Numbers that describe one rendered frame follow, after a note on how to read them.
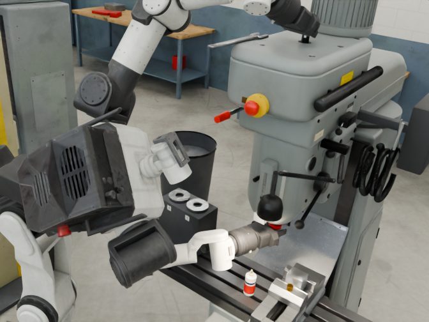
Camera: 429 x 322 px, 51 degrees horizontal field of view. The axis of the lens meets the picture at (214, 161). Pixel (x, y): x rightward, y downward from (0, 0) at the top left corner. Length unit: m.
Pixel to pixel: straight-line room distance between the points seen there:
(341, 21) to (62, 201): 0.94
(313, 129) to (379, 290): 2.33
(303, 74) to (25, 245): 0.90
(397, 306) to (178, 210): 1.98
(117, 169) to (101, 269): 2.23
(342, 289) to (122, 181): 1.29
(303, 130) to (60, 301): 0.94
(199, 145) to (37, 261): 2.54
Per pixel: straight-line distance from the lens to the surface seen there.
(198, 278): 1.77
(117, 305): 3.04
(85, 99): 1.20
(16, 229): 1.39
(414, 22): 5.56
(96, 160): 1.06
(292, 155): 1.33
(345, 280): 2.09
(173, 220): 1.86
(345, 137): 1.54
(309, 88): 1.13
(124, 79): 1.22
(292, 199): 1.40
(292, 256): 1.96
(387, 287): 3.50
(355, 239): 1.97
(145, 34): 1.22
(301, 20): 1.23
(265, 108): 1.14
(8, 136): 2.80
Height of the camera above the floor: 2.16
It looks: 27 degrees down
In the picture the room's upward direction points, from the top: 5 degrees clockwise
